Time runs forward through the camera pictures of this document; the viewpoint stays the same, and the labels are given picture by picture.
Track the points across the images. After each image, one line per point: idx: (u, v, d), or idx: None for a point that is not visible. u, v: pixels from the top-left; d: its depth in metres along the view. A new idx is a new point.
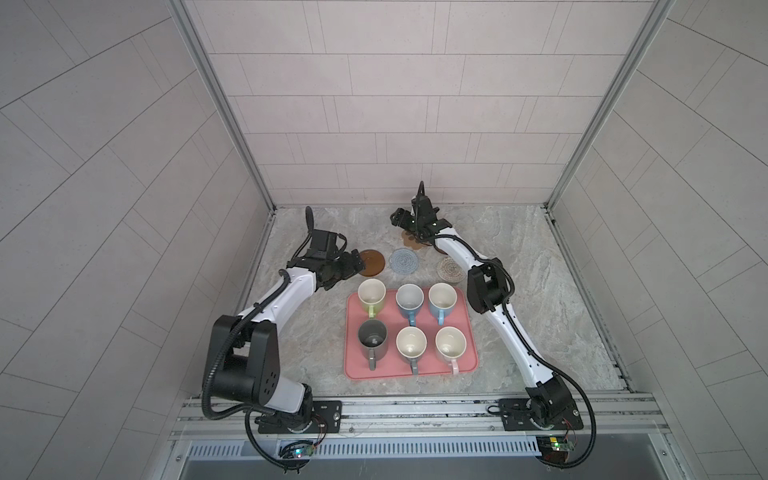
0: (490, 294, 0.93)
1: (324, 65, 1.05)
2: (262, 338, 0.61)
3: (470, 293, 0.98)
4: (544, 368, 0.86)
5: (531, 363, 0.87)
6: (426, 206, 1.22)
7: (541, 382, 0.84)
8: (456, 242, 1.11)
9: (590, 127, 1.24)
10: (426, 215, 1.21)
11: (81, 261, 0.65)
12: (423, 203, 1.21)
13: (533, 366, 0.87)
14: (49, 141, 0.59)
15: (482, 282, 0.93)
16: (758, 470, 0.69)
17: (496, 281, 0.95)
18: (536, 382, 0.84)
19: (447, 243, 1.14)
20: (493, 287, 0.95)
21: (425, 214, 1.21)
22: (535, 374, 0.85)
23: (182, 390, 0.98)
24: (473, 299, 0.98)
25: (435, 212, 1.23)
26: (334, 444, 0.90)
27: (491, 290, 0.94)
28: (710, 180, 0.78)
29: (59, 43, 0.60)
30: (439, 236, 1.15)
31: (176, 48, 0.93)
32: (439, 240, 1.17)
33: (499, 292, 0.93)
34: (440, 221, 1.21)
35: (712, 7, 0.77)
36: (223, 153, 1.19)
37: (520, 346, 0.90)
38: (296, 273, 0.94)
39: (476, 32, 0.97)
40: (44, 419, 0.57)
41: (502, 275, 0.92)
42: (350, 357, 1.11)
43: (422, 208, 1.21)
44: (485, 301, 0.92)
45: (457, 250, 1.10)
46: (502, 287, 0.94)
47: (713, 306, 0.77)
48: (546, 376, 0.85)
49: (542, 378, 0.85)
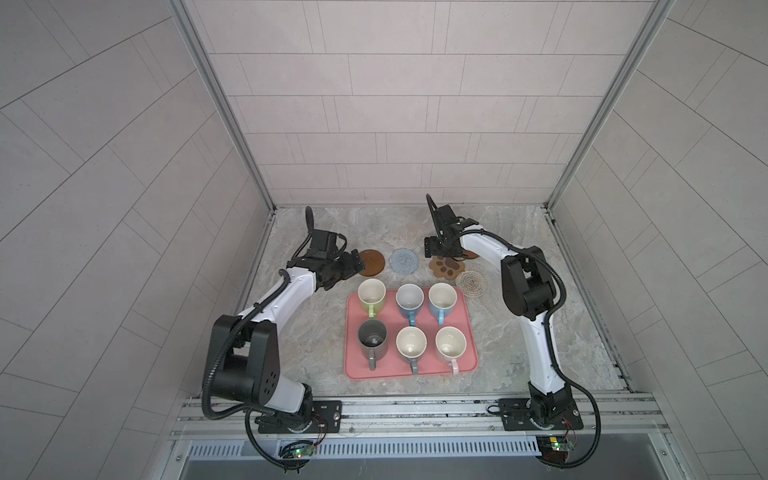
0: (531, 290, 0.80)
1: (324, 65, 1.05)
2: (261, 338, 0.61)
3: (508, 293, 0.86)
4: (558, 379, 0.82)
5: (550, 375, 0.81)
6: (446, 215, 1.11)
7: (551, 392, 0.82)
8: (484, 236, 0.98)
9: (590, 127, 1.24)
10: (447, 221, 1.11)
11: (81, 261, 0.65)
12: (443, 211, 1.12)
13: (549, 377, 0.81)
14: (48, 140, 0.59)
15: (519, 275, 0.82)
16: (758, 470, 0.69)
17: (539, 278, 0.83)
18: (546, 391, 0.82)
19: (474, 238, 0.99)
20: (535, 284, 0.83)
21: (446, 220, 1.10)
22: (549, 385, 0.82)
23: (182, 390, 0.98)
24: (512, 300, 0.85)
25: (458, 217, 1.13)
26: (334, 444, 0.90)
27: (533, 290, 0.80)
28: (710, 180, 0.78)
29: (59, 43, 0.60)
30: (462, 234, 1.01)
31: (176, 48, 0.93)
32: (464, 237, 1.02)
33: (544, 290, 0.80)
34: (463, 218, 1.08)
35: (713, 6, 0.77)
36: (223, 153, 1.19)
37: (545, 357, 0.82)
38: (295, 272, 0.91)
39: (477, 32, 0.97)
40: (43, 419, 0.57)
41: (543, 268, 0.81)
42: (350, 357, 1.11)
43: (440, 218, 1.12)
44: (527, 302, 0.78)
45: (489, 246, 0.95)
46: (547, 285, 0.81)
47: (714, 306, 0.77)
48: (558, 386, 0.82)
49: (553, 389, 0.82)
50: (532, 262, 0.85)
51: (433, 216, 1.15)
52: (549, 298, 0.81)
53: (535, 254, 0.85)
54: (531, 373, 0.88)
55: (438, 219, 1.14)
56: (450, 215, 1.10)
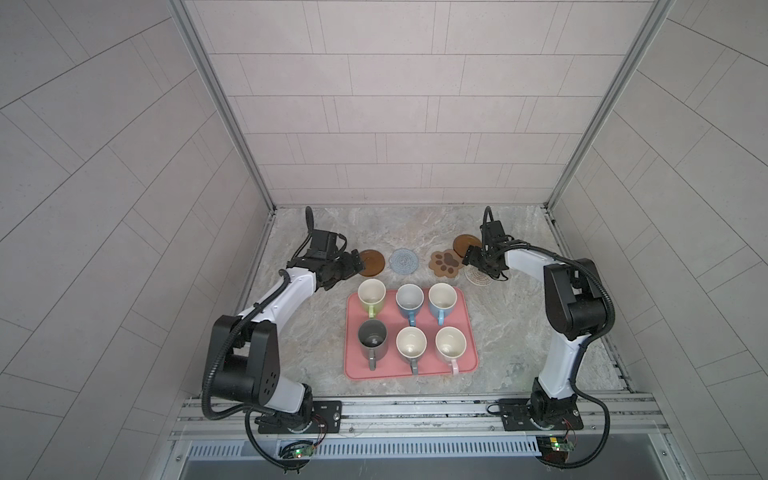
0: (578, 306, 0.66)
1: (324, 66, 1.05)
2: (262, 338, 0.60)
3: (548, 307, 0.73)
4: (568, 389, 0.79)
5: (562, 386, 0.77)
6: (496, 230, 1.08)
7: (555, 397, 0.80)
8: (530, 250, 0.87)
9: (590, 127, 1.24)
10: (495, 237, 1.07)
11: (81, 262, 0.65)
12: (493, 227, 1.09)
13: (560, 387, 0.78)
14: (48, 140, 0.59)
15: (565, 288, 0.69)
16: (758, 470, 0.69)
17: (591, 295, 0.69)
18: (552, 395, 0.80)
19: (518, 252, 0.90)
20: (584, 301, 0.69)
21: (494, 236, 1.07)
22: (556, 392, 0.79)
23: (182, 390, 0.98)
24: (553, 316, 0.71)
25: (508, 236, 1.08)
26: (334, 445, 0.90)
27: (583, 307, 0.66)
28: (711, 180, 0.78)
29: (59, 43, 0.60)
30: (506, 248, 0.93)
31: (177, 48, 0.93)
32: (508, 253, 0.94)
33: (595, 310, 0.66)
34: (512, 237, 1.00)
35: (713, 7, 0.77)
36: (223, 153, 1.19)
37: (566, 372, 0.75)
38: (296, 272, 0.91)
39: (476, 32, 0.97)
40: (44, 419, 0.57)
41: (594, 283, 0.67)
42: (350, 357, 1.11)
43: (489, 232, 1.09)
44: (570, 317, 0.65)
45: (531, 257, 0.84)
46: (599, 303, 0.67)
47: (714, 306, 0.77)
48: (565, 394, 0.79)
49: (558, 395, 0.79)
50: (582, 277, 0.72)
51: (482, 230, 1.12)
52: (601, 321, 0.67)
53: (586, 266, 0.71)
54: (542, 372, 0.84)
55: (486, 234, 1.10)
56: (500, 232, 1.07)
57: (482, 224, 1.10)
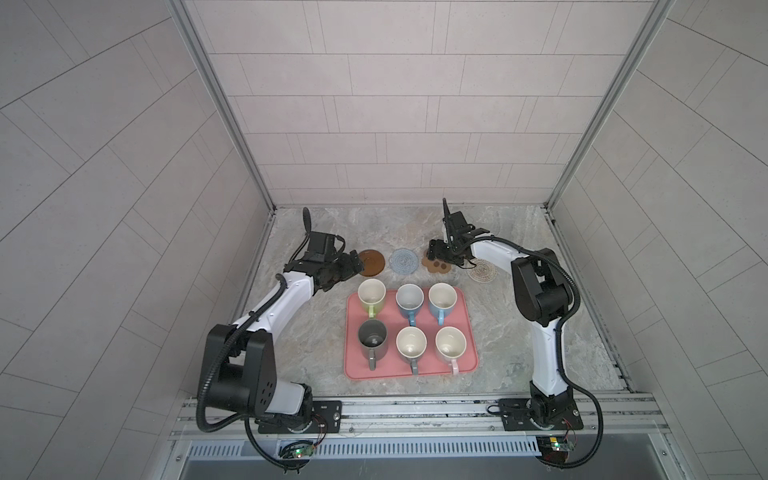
0: (545, 295, 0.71)
1: (324, 65, 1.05)
2: (257, 347, 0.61)
3: (518, 298, 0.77)
4: (562, 382, 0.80)
5: (554, 378, 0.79)
6: (458, 221, 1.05)
7: (554, 393, 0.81)
8: (494, 242, 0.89)
9: (590, 127, 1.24)
10: (459, 229, 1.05)
11: (81, 262, 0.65)
12: (456, 219, 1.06)
13: (553, 379, 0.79)
14: (48, 141, 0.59)
15: (531, 278, 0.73)
16: (758, 470, 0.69)
17: (553, 282, 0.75)
18: (550, 393, 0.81)
19: (483, 243, 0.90)
20: (548, 289, 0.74)
21: (458, 227, 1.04)
22: (552, 387, 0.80)
23: (183, 390, 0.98)
24: (523, 305, 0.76)
25: (470, 225, 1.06)
26: (334, 444, 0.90)
27: (548, 293, 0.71)
28: (711, 179, 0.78)
29: (58, 43, 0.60)
30: (471, 242, 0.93)
31: (176, 48, 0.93)
32: (473, 245, 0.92)
33: (559, 294, 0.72)
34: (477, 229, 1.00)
35: (713, 6, 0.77)
36: (223, 152, 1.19)
37: (553, 363, 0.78)
38: (293, 277, 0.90)
39: (476, 32, 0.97)
40: (43, 419, 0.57)
41: (557, 271, 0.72)
42: (350, 357, 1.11)
43: (453, 224, 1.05)
44: (539, 306, 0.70)
45: (498, 250, 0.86)
46: (562, 289, 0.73)
47: (713, 306, 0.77)
48: (561, 389, 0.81)
49: (556, 390, 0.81)
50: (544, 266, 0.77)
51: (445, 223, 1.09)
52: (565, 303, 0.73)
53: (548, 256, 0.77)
54: (535, 374, 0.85)
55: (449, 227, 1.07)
56: (462, 223, 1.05)
57: (444, 217, 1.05)
